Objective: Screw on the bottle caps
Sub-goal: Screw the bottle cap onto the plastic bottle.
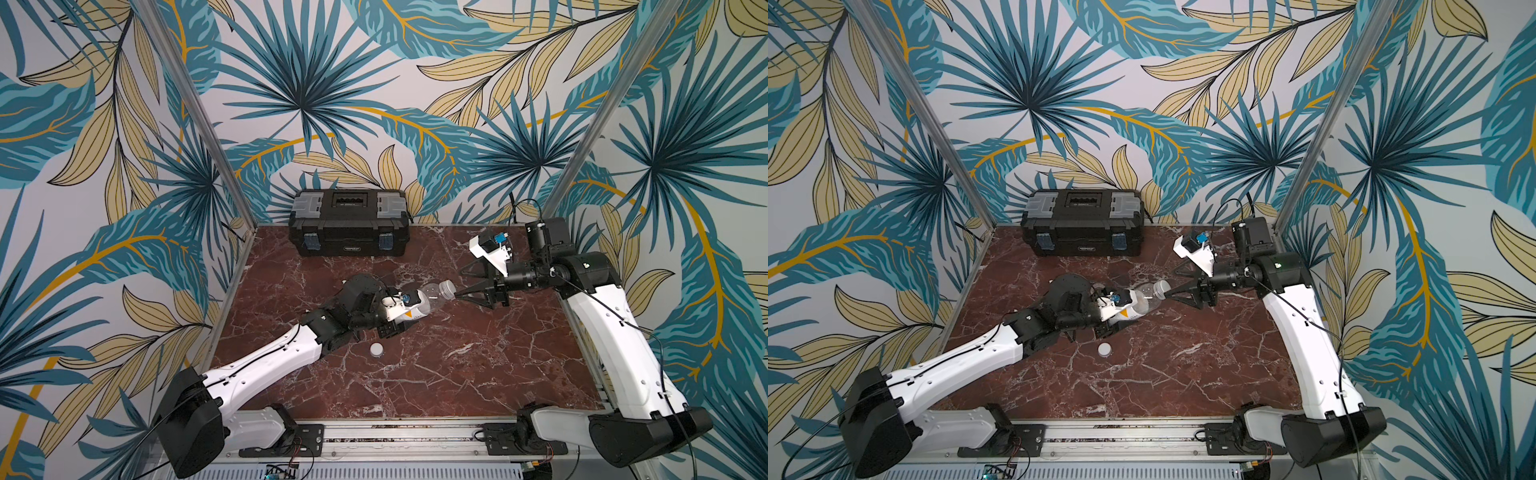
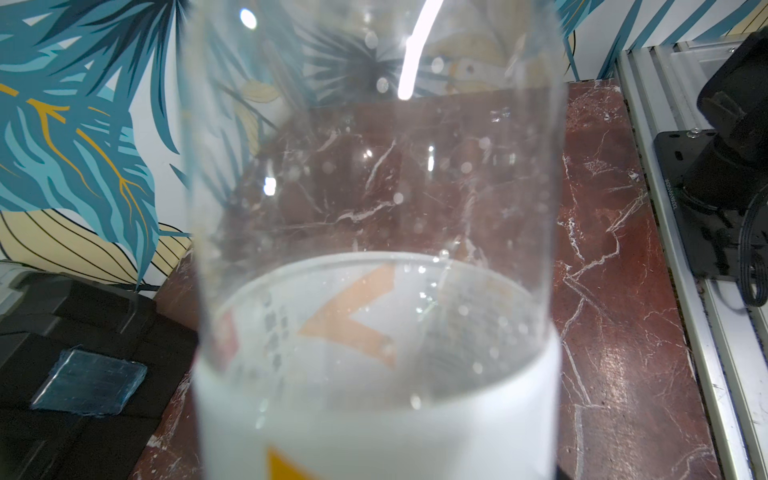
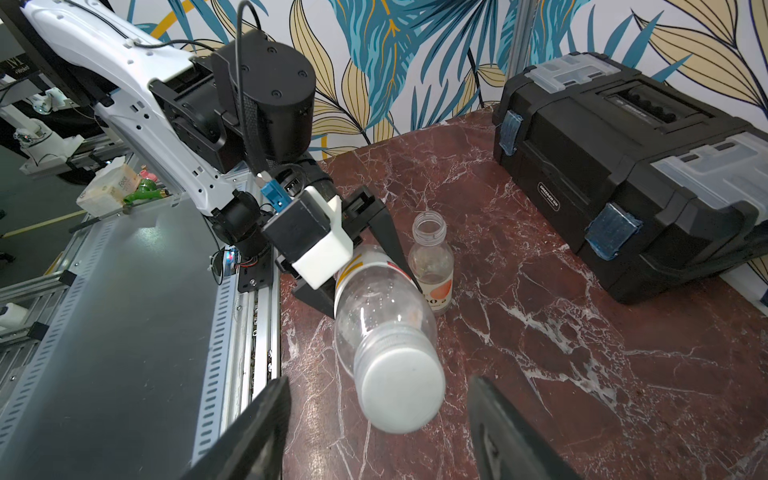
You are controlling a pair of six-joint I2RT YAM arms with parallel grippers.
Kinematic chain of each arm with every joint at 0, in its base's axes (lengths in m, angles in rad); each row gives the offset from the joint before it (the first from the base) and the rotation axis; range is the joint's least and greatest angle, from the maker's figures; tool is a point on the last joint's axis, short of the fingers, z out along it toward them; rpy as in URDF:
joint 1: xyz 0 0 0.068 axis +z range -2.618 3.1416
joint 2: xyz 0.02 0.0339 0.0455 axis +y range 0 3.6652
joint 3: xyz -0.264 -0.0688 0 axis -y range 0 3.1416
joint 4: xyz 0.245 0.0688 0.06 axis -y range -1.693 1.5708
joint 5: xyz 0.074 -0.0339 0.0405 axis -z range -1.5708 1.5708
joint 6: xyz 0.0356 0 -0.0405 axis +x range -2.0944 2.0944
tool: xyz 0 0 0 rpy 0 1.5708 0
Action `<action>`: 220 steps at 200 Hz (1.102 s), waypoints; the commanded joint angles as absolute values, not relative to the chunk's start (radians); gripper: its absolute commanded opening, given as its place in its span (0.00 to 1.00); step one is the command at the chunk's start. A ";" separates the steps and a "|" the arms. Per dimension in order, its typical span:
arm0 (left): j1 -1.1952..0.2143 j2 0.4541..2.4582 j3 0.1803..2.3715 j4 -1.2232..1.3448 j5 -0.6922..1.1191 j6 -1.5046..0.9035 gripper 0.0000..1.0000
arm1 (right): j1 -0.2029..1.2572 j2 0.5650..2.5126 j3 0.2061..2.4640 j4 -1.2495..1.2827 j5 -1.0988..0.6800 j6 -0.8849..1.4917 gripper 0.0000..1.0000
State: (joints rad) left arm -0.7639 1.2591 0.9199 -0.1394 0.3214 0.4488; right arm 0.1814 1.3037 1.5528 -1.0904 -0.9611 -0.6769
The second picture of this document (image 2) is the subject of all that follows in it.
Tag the large white label bottle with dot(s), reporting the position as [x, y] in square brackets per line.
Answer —
[374, 188]

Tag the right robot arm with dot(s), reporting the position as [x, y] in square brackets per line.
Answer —
[734, 102]

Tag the black plastic toolbox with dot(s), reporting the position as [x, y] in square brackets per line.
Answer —
[87, 371]

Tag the aluminium front rail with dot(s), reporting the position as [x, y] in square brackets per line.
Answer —
[728, 338]

